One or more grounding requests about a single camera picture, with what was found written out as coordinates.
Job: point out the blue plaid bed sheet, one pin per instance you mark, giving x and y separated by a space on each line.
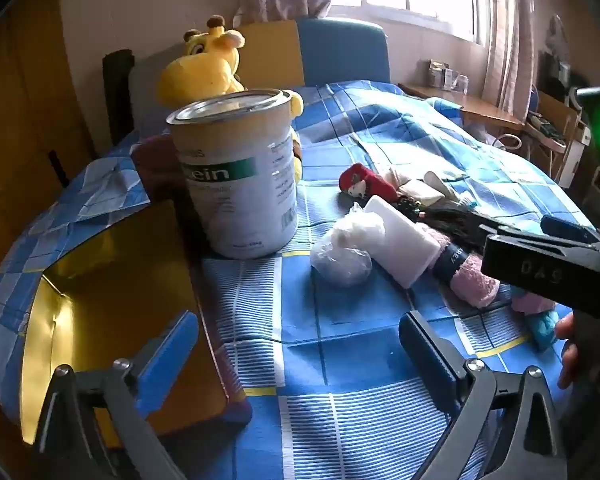
330 340

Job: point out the white tin can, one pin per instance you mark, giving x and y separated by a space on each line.
230 200

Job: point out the red fuzzy sock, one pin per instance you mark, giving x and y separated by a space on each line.
365 180

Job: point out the clear bag of white cotton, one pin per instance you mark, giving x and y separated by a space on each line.
345 255

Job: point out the person's right hand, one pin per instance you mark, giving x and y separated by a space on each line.
566 345

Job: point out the clear boxes on desk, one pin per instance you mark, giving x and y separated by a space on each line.
445 77

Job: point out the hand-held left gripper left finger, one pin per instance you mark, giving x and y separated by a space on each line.
166 355

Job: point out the blue yellow grey headboard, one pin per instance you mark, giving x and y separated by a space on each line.
340 50

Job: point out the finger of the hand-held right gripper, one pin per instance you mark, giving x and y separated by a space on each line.
567 229

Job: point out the wooden desk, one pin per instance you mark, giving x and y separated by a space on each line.
475 107

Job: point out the black hair bundle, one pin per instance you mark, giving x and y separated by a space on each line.
455 225

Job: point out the pink socks with navy band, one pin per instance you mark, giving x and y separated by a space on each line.
472 280

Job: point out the black post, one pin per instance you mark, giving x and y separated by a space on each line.
117 90

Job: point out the pink fuzzy cloth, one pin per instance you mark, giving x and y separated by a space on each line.
530 301

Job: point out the gold-lined cardboard box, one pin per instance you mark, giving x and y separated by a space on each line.
120 270

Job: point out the white sponge block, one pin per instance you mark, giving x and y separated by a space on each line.
405 245

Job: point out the wooden wardrobe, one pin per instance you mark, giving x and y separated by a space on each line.
25 110

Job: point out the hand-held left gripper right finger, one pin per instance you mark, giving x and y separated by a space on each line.
427 360

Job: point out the yellow giraffe plush toy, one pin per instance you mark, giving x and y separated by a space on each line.
200 70

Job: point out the beige sock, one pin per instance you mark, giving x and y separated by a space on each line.
397 176

